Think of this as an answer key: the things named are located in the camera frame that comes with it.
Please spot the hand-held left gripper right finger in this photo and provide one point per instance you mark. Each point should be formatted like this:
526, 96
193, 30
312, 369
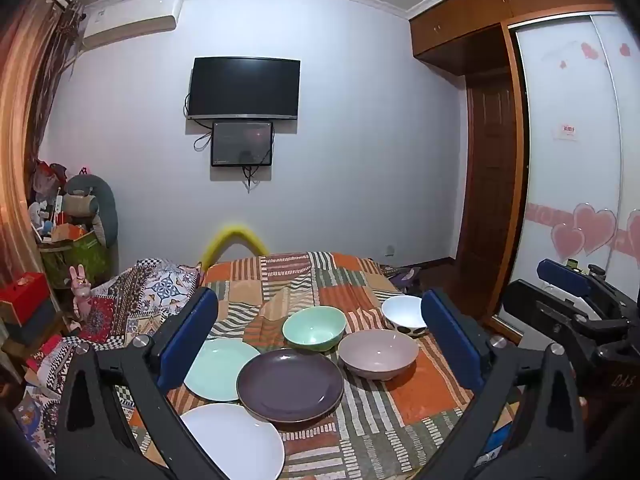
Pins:
446, 332

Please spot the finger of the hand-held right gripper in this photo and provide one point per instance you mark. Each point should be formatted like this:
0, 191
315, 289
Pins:
545, 310
565, 272

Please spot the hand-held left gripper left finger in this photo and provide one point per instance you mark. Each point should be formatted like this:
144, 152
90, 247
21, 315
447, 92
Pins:
192, 332

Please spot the mint green plate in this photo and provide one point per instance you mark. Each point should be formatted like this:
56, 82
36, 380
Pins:
217, 367

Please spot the pale pink bowl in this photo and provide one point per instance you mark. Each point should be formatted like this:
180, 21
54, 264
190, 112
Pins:
377, 355

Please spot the dark purple plate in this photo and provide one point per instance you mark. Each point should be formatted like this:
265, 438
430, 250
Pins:
290, 385

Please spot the white plate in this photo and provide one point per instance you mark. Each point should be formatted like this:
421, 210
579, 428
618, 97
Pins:
235, 442

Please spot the white bowl with dark spots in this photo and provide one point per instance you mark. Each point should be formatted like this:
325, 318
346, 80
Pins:
402, 312

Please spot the dark purple object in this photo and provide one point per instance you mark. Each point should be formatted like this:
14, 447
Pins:
405, 280

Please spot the patterned patchwork quilt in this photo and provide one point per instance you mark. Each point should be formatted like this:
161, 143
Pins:
135, 290

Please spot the white sliding wardrobe door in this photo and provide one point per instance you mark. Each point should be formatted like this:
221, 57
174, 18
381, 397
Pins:
565, 175

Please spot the striped orange patchwork blanket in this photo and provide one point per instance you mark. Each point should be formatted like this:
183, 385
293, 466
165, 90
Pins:
390, 420

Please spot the brown wooden door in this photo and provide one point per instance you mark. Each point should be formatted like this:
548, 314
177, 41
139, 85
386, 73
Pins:
487, 185

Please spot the pink rabbit toy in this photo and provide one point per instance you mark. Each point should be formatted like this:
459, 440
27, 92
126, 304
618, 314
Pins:
81, 292

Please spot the mint green bowl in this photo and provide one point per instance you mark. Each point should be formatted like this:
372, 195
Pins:
314, 327

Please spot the green storage box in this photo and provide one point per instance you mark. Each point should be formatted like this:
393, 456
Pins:
80, 260

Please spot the white paper label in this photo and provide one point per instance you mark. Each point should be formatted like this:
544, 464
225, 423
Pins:
566, 131

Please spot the grey plush toy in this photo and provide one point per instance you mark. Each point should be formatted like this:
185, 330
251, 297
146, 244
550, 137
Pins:
100, 210

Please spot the dark box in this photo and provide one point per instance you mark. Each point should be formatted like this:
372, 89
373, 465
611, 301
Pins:
27, 327

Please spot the red box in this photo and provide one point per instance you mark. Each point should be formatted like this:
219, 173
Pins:
22, 297

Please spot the pile of assorted clutter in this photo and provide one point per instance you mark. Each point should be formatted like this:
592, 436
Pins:
47, 195

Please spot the orange brown curtain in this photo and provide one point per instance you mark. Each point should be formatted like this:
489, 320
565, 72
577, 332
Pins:
20, 135

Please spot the wooden overhead cabinet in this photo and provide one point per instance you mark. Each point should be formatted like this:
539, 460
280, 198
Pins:
480, 5

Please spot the white air conditioner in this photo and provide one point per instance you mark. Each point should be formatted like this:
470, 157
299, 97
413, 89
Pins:
127, 22

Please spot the small black wall monitor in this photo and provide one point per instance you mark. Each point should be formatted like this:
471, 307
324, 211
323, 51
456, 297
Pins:
241, 143

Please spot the black wall television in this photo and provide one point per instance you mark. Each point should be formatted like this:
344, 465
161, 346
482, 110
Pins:
243, 87

